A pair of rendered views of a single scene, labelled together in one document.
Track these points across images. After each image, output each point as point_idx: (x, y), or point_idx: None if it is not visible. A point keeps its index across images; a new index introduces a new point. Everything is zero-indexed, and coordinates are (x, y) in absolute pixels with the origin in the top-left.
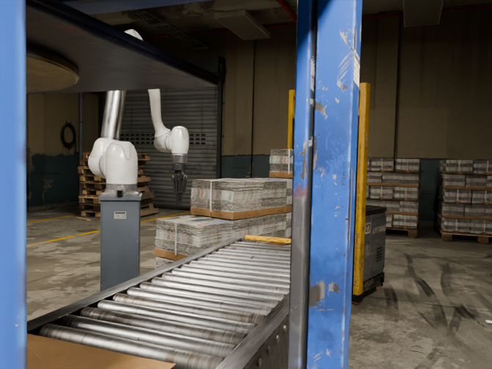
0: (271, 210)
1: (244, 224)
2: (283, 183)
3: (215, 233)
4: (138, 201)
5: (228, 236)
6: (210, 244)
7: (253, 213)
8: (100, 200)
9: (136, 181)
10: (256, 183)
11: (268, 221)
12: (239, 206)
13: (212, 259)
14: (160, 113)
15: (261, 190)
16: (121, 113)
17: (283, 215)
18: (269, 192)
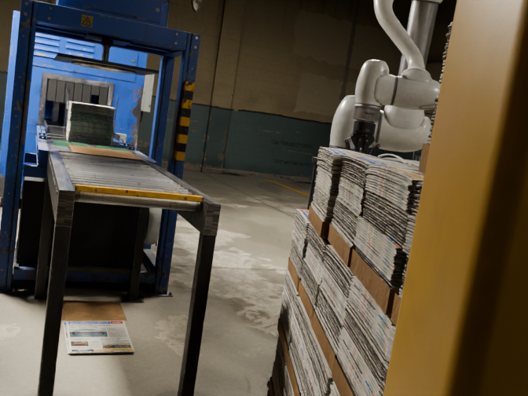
0: (335, 239)
1: (313, 240)
2: (361, 169)
3: (298, 230)
4: (314, 163)
5: (300, 245)
6: (295, 245)
7: (316, 222)
8: None
9: (335, 144)
10: (328, 155)
11: (328, 264)
12: (315, 198)
13: (162, 181)
14: (401, 45)
15: (331, 174)
16: (402, 60)
17: (347, 276)
18: (345, 187)
